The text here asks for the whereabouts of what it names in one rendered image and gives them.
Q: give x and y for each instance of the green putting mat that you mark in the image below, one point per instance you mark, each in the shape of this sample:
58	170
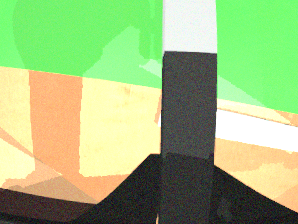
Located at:
121	40

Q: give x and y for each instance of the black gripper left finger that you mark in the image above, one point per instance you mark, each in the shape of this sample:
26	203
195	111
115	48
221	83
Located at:
134	201

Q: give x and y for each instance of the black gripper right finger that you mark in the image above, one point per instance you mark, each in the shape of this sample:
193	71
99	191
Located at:
233	202

